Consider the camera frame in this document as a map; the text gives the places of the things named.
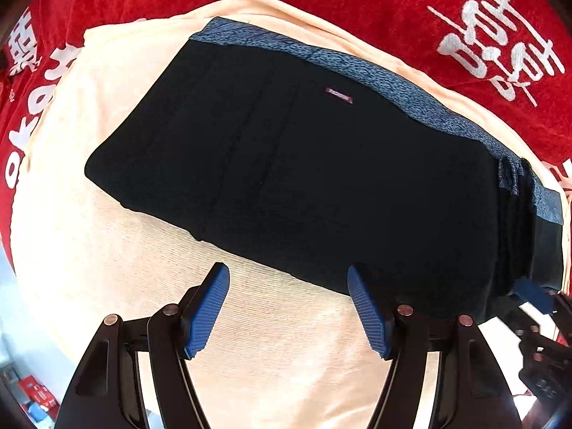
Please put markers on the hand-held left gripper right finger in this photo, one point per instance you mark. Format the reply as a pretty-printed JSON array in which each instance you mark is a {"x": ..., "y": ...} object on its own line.
[{"x": 366, "y": 313}]

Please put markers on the black pants with blue-grey stripe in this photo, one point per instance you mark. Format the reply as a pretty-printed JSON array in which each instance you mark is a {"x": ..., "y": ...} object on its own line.
[{"x": 290, "y": 178}]

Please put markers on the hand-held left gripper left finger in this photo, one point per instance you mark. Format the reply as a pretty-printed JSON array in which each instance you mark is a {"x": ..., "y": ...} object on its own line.
[{"x": 205, "y": 308}]

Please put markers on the red printed blanket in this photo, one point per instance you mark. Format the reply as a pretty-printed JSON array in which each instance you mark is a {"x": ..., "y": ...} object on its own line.
[{"x": 357, "y": 0}]

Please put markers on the peach towel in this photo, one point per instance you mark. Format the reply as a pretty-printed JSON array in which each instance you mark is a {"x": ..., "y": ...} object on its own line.
[{"x": 111, "y": 254}]

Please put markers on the red box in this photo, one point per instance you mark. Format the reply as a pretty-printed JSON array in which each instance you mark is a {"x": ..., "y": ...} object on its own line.
[{"x": 38, "y": 391}]

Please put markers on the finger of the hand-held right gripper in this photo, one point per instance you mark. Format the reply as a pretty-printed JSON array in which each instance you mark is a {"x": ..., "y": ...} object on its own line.
[
  {"x": 534, "y": 294},
  {"x": 520, "y": 321}
]

